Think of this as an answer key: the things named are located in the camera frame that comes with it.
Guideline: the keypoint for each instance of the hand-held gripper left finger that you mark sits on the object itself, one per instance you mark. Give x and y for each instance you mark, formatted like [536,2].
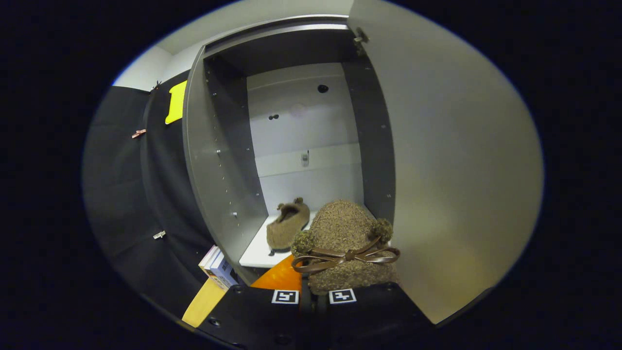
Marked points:
[252,316]

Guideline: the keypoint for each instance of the red clip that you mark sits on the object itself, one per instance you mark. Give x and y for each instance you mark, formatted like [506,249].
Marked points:
[139,133]

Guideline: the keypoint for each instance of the silver clip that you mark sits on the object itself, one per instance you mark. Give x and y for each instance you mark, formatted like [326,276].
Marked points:
[159,235]

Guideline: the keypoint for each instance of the black binder clip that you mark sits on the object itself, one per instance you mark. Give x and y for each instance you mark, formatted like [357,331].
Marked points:
[156,86]

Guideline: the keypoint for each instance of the blue book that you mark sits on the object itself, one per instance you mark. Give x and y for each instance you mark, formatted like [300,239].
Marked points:
[224,273]

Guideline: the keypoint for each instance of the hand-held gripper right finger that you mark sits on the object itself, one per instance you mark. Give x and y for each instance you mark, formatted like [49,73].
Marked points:
[369,316]

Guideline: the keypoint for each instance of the beige shoe cabinet door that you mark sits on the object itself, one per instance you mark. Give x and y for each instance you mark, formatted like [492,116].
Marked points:
[461,170]

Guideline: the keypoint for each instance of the brown fuzzy pompom shoe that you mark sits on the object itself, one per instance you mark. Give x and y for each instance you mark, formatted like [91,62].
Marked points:
[342,223]
[287,226]

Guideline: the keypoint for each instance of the black backdrop cloth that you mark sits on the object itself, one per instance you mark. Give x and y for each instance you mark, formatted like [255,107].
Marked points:
[121,194]

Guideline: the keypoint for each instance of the white book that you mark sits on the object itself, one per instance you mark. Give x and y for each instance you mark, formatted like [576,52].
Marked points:
[210,257]

